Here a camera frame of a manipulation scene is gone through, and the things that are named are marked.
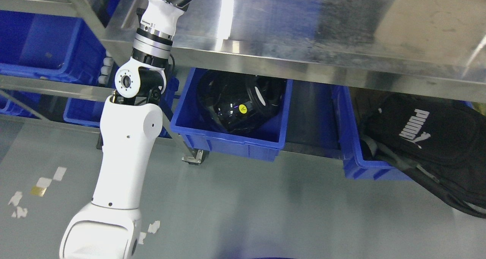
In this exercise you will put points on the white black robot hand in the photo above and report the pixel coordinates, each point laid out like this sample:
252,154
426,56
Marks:
167,0

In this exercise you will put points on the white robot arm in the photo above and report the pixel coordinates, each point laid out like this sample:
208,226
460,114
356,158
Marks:
109,226

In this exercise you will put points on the black helmet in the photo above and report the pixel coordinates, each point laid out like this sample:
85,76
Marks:
238,103

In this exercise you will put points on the blue bin lower left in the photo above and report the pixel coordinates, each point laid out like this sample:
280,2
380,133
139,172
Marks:
88,113

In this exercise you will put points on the blue bin far left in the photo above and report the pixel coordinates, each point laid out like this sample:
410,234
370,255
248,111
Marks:
55,48

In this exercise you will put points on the blue bin with helmet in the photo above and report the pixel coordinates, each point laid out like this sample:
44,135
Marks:
264,143

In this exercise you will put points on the blue bin under backpack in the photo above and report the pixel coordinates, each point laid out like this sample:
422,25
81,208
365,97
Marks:
355,166

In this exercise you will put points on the stainless steel table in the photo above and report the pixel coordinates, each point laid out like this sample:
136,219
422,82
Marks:
424,47

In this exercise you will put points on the black Puma backpack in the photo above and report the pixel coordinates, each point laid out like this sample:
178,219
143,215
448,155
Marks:
438,143

